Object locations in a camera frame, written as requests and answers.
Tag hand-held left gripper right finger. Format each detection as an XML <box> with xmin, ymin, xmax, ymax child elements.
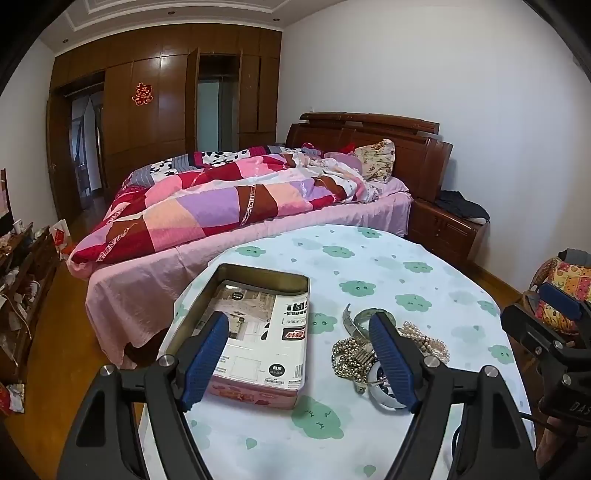
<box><xmin>368</xmin><ymin>312</ymin><xmax>541</xmax><ymax>480</ymax></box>

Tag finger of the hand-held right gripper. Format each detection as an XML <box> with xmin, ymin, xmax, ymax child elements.
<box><xmin>538</xmin><ymin>281</ymin><xmax>591</xmax><ymax>325</ymax></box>
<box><xmin>501</xmin><ymin>302</ymin><xmax>568</xmax><ymax>365</ymax></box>

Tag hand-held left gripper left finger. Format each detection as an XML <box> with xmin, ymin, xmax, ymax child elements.
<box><xmin>55</xmin><ymin>313</ymin><xmax>232</xmax><ymax>480</ymax></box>

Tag silver stretch watch band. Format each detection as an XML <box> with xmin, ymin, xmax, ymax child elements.
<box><xmin>353</xmin><ymin>346</ymin><xmax>384</xmax><ymax>395</ymax></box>

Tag white jade bangle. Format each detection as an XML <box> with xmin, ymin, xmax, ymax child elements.
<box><xmin>369</xmin><ymin>360</ymin><xmax>409</xmax><ymax>411</ymax></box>

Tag white pearl necklace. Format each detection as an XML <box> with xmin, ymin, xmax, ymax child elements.
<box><xmin>397</xmin><ymin>322</ymin><xmax>451</xmax><ymax>365</ymax></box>

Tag green jade bangle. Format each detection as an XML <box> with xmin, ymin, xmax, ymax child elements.
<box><xmin>353</xmin><ymin>308</ymin><xmax>399</xmax><ymax>344</ymax></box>

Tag pink metal tin box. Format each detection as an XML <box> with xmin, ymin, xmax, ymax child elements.
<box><xmin>159</xmin><ymin>263</ymin><xmax>311</xmax><ymax>411</ymax></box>

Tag clear patterned bangle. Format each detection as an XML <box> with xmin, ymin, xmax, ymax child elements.
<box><xmin>342</xmin><ymin>303</ymin><xmax>365</xmax><ymax>344</ymax></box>

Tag person's right hand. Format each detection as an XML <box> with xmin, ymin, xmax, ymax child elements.
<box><xmin>538</xmin><ymin>415</ymin><xmax>591</xmax><ymax>480</ymax></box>

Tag colourful floral bag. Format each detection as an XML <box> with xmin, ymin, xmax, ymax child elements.
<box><xmin>526</xmin><ymin>249</ymin><xmax>591</xmax><ymax>333</ymax></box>

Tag pink bed sheet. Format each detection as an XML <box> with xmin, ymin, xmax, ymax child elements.
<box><xmin>85</xmin><ymin>178</ymin><xmax>413</xmax><ymax>370</ymax></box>

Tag cloud printed tablecloth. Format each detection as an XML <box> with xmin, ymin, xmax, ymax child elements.
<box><xmin>139</xmin><ymin>224</ymin><xmax>536</xmax><ymax>480</ymax></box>

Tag wooden nightstand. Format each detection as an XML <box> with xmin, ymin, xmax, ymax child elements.
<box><xmin>406</xmin><ymin>196</ymin><xmax>490</xmax><ymax>266</ymax></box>

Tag dark clothes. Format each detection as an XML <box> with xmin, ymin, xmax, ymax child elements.
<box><xmin>436</xmin><ymin>190</ymin><xmax>490</xmax><ymax>224</ymax></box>

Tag patchwork quilt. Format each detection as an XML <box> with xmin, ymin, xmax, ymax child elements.
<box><xmin>67</xmin><ymin>144</ymin><xmax>384</xmax><ymax>266</ymax></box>

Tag wooden television cabinet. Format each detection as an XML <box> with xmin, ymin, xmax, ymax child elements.
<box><xmin>0</xmin><ymin>222</ymin><xmax>61</xmax><ymax>384</ymax></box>

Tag red and white bag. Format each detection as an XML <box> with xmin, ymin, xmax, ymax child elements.
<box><xmin>51</xmin><ymin>219</ymin><xmax>71</xmax><ymax>254</ymax></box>

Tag floral pillow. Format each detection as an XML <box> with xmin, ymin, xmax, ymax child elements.
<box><xmin>355</xmin><ymin>139</ymin><xmax>396</xmax><ymax>181</ymax></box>

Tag wooden wardrobe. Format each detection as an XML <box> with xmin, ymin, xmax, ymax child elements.
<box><xmin>46</xmin><ymin>25</ymin><xmax>283</xmax><ymax>222</ymax></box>

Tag wooden bed headboard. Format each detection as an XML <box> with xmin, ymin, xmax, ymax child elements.
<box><xmin>284</xmin><ymin>112</ymin><xmax>454</xmax><ymax>204</ymax></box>

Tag flat television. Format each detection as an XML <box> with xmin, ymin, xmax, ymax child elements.
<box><xmin>0</xmin><ymin>168</ymin><xmax>12</xmax><ymax>236</ymax></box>

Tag red paper decoration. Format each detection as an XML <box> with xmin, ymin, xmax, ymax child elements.
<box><xmin>131</xmin><ymin>83</ymin><xmax>154</xmax><ymax>108</ymax></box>

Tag gold bead necklace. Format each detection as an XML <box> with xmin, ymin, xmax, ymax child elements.
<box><xmin>331</xmin><ymin>336</ymin><xmax>376</xmax><ymax>380</ymax></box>

